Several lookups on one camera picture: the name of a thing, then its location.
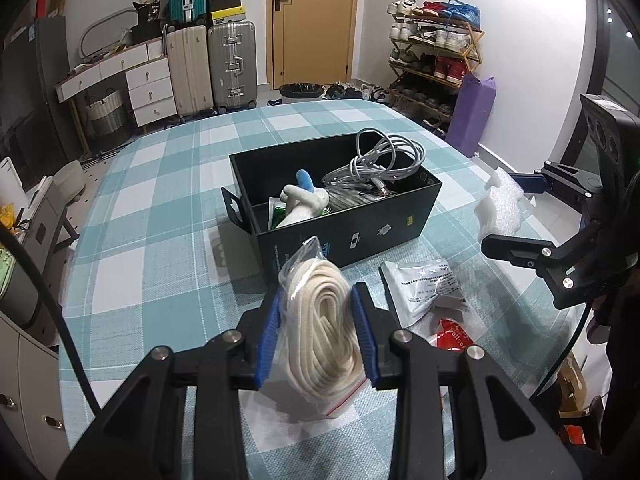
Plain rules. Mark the woven basket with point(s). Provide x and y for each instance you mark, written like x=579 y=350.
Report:
x=107 y=117

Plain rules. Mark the black case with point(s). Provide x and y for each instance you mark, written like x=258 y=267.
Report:
x=146 y=35

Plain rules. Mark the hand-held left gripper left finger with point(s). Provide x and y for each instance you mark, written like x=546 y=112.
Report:
x=267 y=345

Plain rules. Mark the yellow packet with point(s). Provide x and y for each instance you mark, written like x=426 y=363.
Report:
x=6 y=217

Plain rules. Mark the black paper bag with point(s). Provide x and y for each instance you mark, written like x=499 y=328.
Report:
x=147 y=15

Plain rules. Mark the wooden door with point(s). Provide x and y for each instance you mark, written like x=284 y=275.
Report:
x=315 y=35

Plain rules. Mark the white plush toy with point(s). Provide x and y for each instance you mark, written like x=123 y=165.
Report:
x=305 y=205

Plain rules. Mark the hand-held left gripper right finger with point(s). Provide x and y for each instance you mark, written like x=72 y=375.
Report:
x=364 y=340

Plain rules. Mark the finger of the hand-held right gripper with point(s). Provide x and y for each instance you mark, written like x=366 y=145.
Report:
x=510 y=247
x=527 y=182

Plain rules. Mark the black cardboard box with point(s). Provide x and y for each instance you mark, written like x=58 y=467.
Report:
x=350 y=240

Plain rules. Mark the green white packet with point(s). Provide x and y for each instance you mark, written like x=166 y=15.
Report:
x=275 y=215

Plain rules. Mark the beige suitcase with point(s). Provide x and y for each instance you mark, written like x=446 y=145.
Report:
x=190 y=70

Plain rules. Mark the round stool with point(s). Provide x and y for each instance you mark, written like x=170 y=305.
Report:
x=67 y=177

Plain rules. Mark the scattered slippers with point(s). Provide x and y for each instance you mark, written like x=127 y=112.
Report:
x=355 y=92

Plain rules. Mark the white foam wrap piece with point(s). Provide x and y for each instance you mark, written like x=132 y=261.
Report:
x=500 y=205

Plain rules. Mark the purple bag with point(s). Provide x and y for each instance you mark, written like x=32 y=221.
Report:
x=472 y=115

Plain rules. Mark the white drawer desk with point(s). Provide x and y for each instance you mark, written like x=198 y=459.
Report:
x=150 y=95

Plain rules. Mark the striped floor mat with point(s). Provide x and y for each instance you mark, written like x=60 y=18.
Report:
x=102 y=155

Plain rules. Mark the red flat box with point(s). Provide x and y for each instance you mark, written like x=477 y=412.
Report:
x=41 y=5

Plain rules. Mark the grey side cabinet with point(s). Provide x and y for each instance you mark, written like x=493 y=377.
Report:
x=47 y=210

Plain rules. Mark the grey refrigerator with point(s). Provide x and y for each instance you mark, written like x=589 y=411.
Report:
x=45 y=75

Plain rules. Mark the bin with black liner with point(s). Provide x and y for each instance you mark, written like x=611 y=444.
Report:
x=300 y=92

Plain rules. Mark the white cabinet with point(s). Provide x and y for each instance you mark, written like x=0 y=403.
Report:
x=35 y=385

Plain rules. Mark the shoe rack with shoes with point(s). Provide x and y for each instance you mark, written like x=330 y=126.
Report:
x=445 y=37

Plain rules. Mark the teal checked tablecloth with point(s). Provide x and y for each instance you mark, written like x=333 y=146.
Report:
x=165 y=210

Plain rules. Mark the red white plastic bag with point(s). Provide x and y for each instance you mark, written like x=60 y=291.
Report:
x=452 y=337

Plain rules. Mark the white printed pouch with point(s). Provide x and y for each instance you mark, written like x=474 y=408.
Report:
x=415 y=285

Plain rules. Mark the silver suitcase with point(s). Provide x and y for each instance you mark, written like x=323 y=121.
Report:
x=232 y=65

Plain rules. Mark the open cardboard box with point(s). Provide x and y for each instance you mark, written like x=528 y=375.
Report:
x=575 y=390

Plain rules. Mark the oval mirror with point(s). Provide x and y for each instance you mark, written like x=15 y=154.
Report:
x=102 y=35

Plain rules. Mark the dark glass sliding door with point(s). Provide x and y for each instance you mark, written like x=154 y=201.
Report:
x=615 y=35

